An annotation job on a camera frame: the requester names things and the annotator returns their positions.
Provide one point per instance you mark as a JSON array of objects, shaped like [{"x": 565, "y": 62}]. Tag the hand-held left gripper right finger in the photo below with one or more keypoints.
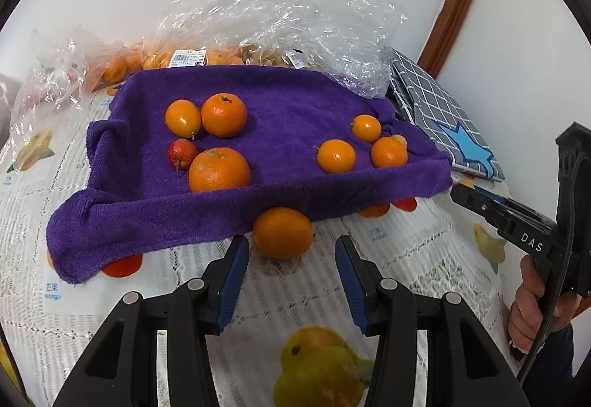
[{"x": 351, "y": 282}]

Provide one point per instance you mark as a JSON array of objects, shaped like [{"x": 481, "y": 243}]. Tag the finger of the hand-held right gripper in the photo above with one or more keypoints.
[
  {"x": 480, "y": 206},
  {"x": 521, "y": 212}
]

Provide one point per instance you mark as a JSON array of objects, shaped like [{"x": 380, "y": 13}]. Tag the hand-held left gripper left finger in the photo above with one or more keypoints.
[{"x": 233, "y": 282}]

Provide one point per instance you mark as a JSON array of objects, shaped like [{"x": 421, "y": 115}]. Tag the orange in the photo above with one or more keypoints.
[
  {"x": 336, "y": 156},
  {"x": 219, "y": 170},
  {"x": 366, "y": 128},
  {"x": 388, "y": 154},
  {"x": 282, "y": 233},
  {"x": 183, "y": 118},
  {"x": 224, "y": 115}
]

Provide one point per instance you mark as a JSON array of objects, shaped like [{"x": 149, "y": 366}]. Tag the small yellow-red fruit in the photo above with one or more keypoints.
[
  {"x": 179, "y": 154},
  {"x": 400, "y": 139}
]

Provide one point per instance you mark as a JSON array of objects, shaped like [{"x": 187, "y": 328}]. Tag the person's right forearm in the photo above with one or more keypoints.
[{"x": 558, "y": 361}]

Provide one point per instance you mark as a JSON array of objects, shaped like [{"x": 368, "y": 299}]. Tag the person's right hand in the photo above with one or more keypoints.
[{"x": 526, "y": 300}]

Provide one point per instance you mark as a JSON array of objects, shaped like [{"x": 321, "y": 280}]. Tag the printed lace tablecloth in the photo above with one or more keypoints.
[{"x": 415, "y": 254}]

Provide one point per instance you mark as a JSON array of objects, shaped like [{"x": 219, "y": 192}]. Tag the grey plaid cushion blue star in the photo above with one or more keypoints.
[{"x": 429, "y": 97}]

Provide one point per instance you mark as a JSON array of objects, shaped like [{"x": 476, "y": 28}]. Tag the purple towel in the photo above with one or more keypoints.
[{"x": 286, "y": 111}]

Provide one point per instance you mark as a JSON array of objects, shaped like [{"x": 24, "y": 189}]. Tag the bagged brown fruit pile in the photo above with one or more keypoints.
[{"x": 268, "y": 58}]

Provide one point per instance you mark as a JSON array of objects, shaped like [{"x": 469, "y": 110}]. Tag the white barcode label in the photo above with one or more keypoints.
[{"x": 187, "y": 58}]

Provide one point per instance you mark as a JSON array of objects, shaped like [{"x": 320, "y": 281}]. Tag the bagged oranges pile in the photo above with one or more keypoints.
[{"x": 115, "y": 67}]

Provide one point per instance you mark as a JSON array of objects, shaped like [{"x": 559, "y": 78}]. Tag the large clear plastic bag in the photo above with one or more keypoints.
[{"x": 300, "y": 9}]

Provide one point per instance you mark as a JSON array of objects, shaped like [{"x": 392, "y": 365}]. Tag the crumpled clear plastic bag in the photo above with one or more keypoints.
[{"x": 51, "y": 69}]

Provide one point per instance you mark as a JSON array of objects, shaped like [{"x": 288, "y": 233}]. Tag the brown wooden door frame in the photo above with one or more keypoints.
[{"x": 455, "y": 5}]

